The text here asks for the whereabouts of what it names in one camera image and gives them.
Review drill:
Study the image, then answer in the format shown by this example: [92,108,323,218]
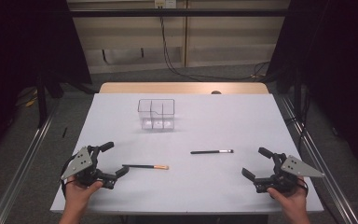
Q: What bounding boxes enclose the black hanging wall cable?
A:
[158,15,270,82]

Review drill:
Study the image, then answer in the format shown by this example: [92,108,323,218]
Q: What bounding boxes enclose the white wall socket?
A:
[154,0,177,9]

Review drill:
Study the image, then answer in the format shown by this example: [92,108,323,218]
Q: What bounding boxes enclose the aluminium floor rail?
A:
[0,99,61,224]
[279,92,358,224]

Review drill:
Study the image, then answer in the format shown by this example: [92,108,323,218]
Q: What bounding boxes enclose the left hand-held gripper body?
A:
[60,144,119,190]

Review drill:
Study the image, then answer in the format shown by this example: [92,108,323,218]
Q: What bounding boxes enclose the black metal stand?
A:
[35,73,49,129]

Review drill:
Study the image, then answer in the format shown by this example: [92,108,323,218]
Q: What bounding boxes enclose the person's left hand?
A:
[64,180,104,216]

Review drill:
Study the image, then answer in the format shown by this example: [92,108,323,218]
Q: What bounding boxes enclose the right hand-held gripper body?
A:
[253,151,325,195]

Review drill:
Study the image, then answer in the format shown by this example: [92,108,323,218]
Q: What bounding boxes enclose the orange-tipped makeup brush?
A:
[121,164,170,171]

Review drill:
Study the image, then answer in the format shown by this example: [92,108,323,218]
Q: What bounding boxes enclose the light wooden table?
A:
[98,81,270,95]

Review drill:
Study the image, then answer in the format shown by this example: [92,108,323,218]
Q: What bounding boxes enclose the black horizontal metal bar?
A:
[69,8,291,19]

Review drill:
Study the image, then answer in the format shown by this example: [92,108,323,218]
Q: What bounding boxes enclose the clear plastic organizer box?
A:
[137,98,175,131]

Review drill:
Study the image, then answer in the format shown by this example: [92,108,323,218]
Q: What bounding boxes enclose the right hand-held gripper cable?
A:
[297,177,310,197]

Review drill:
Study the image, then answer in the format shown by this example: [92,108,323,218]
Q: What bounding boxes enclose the yellow floor object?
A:
[24,96,39,108]

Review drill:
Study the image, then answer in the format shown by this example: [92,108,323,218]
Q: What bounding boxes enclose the hand-held gripper cable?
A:
[297,177,310,197]
[60,161,76,200]

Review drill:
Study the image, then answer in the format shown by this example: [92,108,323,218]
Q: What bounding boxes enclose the black curtain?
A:
[265,0,358,180]
[0,0,93,171]

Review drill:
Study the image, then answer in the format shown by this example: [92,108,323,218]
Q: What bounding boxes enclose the left hand-held gripper cable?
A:
[60,161,76,200]

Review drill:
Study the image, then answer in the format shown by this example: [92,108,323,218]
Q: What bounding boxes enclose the black floor cable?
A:
[283,92,312,152]

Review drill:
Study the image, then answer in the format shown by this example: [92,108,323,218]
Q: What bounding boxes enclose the person's right hand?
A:
[267,176,310,217]

